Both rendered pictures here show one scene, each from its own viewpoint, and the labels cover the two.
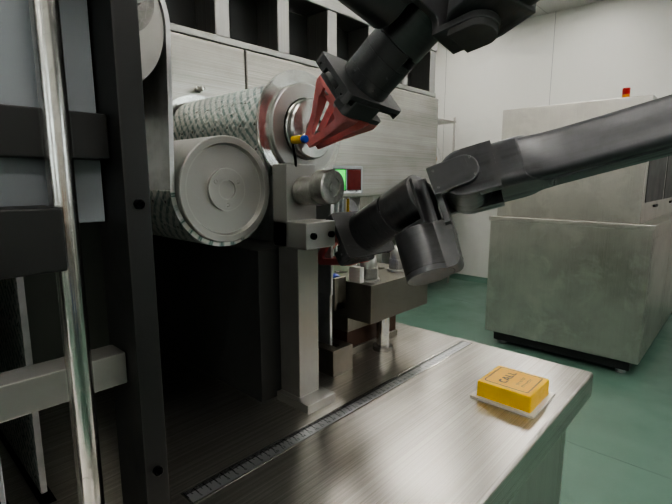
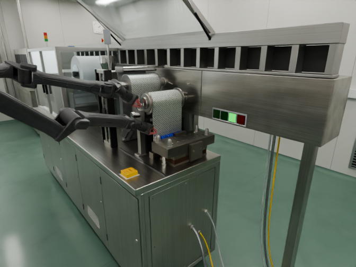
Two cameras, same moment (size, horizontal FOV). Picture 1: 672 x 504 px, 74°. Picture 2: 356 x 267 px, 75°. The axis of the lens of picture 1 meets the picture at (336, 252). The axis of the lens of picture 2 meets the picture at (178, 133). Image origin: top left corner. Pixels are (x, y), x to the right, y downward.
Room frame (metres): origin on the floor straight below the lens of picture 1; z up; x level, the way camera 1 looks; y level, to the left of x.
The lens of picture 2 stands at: (0.96, -1.36, 1.53)
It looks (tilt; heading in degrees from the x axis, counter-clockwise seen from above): 18 degrees down; 96
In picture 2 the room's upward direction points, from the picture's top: straight up
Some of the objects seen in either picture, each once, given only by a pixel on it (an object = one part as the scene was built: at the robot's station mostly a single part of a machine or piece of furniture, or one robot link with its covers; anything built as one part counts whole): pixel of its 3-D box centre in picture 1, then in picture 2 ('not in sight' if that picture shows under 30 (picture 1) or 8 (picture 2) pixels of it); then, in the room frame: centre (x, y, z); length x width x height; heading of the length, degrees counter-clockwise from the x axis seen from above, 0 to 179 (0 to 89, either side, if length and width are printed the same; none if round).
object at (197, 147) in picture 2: not in sight; (196, 151); (0.92, -0.01, 0.97); 0.10 x 0.03 x 0.11; 47
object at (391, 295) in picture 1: (315, 277); (184, 142); (0.85, 0.04, 1.00); 0.40 x 0.16 x 0.06; 47
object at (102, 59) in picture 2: not in sight; (107, 59); (0.15, 0.61, 1.50); 0.14 x 0.14 x 0.06
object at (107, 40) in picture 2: not in sight; (105, 37); (0.22, 0.44, 1.66); 0.07 x 0.07 x 0.10; 26
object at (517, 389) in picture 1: (513, 387); (129, 172); (0.56, -0.24, 0.91); 0.07 x 0.07 x 0.02; 47
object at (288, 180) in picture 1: (306, 287); (139, 133); (0.55, 0.04, 1.05); 0.06 x 0.05 x 0.31; 47
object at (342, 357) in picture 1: (280, 337); (168, 150); (0.73, 0.09, 0.92); 0.28 x 0.04 x 0.04; 47
